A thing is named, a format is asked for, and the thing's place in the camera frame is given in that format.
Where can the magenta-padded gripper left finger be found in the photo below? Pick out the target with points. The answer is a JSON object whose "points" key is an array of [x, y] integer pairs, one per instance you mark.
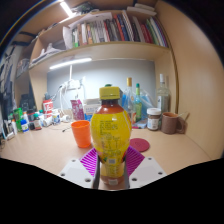
{"points": [[76, 171]]}

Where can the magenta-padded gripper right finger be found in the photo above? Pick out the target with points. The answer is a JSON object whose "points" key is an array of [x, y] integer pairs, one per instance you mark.
{"points": [[146, 171]]}

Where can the yellow-labelled tea bottle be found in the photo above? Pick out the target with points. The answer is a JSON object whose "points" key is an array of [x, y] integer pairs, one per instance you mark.
{"points": [[111, 133]]}

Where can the flat round red coaster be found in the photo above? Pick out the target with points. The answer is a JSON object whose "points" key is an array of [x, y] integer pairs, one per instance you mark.
{"points": [[140, 145]]}

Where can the orange plastic cup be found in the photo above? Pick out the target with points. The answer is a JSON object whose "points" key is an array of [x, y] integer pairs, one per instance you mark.
{"points": [[81, 133]]}

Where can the white-lidded brown spread jar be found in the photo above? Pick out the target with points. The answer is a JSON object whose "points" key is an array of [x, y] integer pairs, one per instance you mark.
{"points": [[153, 120]]}

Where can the brown ceramic mug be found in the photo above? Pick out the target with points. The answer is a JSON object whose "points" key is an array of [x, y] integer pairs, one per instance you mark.
{"points": [[169, 124]]}

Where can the pink packet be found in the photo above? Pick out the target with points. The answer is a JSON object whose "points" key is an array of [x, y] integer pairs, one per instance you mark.
{"points": [[77, 110]]}

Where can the green-capped glass bottle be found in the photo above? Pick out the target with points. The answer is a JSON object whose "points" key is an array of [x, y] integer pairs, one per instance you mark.
{"points": [[137, 105]]}

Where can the red and white canister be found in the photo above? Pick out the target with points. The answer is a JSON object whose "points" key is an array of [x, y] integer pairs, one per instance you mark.
{"points": [[47, 106]]}

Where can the tall clear glass bottle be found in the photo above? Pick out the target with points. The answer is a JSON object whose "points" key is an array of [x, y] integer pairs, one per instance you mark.
{"points": [[163, 98]]}

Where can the yellow-capped clear bottle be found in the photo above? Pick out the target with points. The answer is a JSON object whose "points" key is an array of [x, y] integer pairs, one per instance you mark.
{"points": [[128, 96]]}

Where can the white under-shelf light bar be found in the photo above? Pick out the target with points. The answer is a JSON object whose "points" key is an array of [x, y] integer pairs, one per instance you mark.
{"points": [[70, 63]]}

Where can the wooden shelf unit with books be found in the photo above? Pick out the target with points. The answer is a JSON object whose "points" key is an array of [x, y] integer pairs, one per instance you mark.
{"points": [[110, 40]]}

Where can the ceiling light tube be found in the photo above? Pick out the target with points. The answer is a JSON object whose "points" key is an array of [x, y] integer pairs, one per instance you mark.
{"points": [[66, 9]]}

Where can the white wall socket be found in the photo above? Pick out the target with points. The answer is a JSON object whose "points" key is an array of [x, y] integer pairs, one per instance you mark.
{"points": [[73, 84]]}

